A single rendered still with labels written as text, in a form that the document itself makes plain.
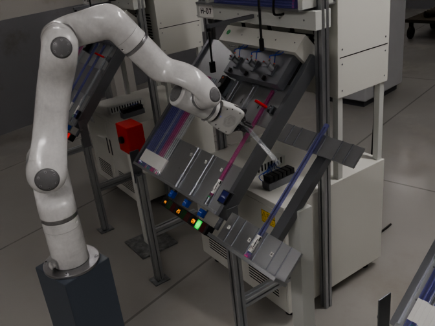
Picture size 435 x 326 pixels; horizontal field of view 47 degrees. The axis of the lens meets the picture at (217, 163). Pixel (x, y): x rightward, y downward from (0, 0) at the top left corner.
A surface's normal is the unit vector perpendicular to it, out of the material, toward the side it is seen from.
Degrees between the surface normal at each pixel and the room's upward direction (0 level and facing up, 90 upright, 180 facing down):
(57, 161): 68
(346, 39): 90
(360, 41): 90
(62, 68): 126
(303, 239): 90
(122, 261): 0
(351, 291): 0
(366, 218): 90
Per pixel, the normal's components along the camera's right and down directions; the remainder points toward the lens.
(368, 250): 0.58, 0.29
